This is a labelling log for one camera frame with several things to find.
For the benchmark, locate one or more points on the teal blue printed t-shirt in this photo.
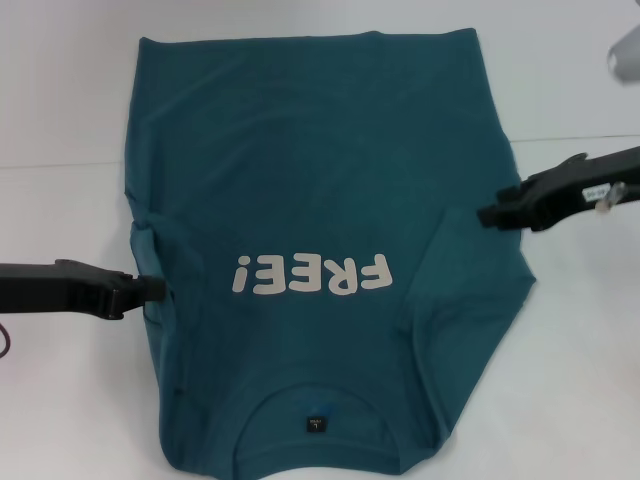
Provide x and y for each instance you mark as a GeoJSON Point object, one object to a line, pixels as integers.
{"type": "Point", "coordinates": [300, 150]}

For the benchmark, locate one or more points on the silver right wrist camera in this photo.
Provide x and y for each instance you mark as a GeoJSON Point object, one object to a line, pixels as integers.
{"type": "Point", "coordinates": [627, 60]}

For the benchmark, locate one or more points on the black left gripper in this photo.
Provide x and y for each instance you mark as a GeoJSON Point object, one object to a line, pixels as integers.
{"type": "Point", "coordinates": [50, 287]}

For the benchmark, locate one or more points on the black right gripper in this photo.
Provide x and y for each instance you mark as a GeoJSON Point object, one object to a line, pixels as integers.
{"type": "Point", "coordinates": [590, 182]}

